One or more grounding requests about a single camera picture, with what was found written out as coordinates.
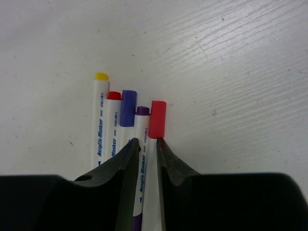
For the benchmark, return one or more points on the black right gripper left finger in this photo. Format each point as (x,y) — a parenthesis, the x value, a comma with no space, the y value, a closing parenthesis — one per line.
(99,200)

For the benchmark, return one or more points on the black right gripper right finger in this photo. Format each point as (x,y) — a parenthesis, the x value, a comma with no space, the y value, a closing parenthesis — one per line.
(190,201)

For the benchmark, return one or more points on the red cap marker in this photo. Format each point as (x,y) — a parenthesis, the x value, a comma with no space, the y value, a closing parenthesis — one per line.
(151,220)
(112,123)

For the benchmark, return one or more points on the purple cap marker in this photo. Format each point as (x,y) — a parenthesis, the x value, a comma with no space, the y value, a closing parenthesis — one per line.
(142,118)

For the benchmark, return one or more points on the yellow cap marker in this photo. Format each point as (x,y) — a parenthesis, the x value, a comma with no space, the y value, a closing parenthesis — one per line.
(100,93)

